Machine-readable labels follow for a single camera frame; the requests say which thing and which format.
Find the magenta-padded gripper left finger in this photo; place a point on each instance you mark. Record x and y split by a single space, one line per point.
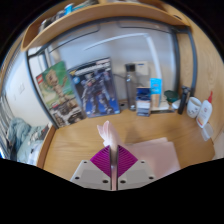
88 173

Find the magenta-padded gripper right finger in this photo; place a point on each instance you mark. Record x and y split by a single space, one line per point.
138 173

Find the pale pink towel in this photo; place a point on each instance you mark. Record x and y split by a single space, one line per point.
156 156

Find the small blue box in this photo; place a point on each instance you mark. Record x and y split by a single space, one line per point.
143 101

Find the clear plastic container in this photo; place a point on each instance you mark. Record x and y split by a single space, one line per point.
207 131

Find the clear glass bottle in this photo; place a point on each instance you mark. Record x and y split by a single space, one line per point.
131 90

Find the dark green round object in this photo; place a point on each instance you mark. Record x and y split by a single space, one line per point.
171 96

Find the cyan card package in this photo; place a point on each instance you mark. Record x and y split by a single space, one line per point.
156 90

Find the blue robot model kit box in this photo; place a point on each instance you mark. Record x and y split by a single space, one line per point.
95 88

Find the black cylindrical bottle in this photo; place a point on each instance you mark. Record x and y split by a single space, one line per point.
183 100

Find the white mug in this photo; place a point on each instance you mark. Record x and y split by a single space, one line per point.
193 107

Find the green tree figure toy box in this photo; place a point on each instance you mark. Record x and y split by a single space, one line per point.
55 91

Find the white bottle with red cap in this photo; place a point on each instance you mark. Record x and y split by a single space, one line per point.
204 113

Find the white rectangular box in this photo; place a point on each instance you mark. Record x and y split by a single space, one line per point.
142 70

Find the white arched desk lamp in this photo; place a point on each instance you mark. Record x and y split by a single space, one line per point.
148 46

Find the wooden shelf unit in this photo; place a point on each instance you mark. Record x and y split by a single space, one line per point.
100 15

